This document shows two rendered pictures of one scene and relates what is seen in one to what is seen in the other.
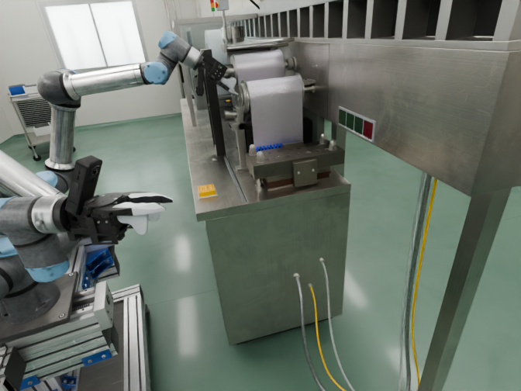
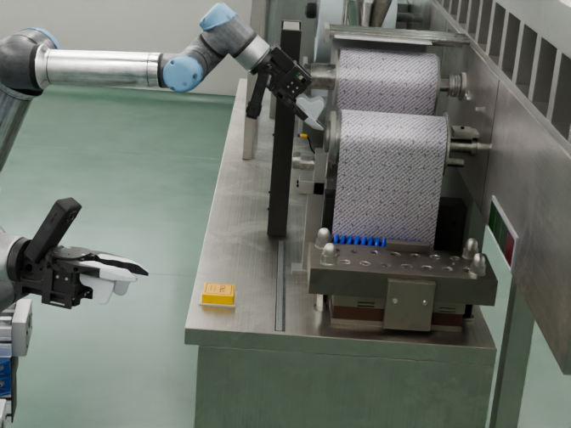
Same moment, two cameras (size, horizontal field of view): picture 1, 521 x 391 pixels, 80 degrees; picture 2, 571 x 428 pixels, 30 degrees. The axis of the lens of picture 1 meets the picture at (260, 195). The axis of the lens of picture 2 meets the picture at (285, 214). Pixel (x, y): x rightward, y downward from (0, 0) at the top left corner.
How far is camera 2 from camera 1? 1.03 m
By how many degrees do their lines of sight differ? 14
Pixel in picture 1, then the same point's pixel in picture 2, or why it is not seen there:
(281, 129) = (391, 212)
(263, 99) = (365, 149)
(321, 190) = (432, 346)
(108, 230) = (65, 290)
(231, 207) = (251, 333)
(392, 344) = not seen: outside the picture
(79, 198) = (45, 243)
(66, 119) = (13, 112)
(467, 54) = not seen: outside the picture
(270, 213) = (322, 365)
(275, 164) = (353, 273)
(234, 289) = not seen: outside the picture
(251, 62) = (370, 70)
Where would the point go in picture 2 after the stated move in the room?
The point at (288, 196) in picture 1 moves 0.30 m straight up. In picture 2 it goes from (364, 340) to (379, 206)
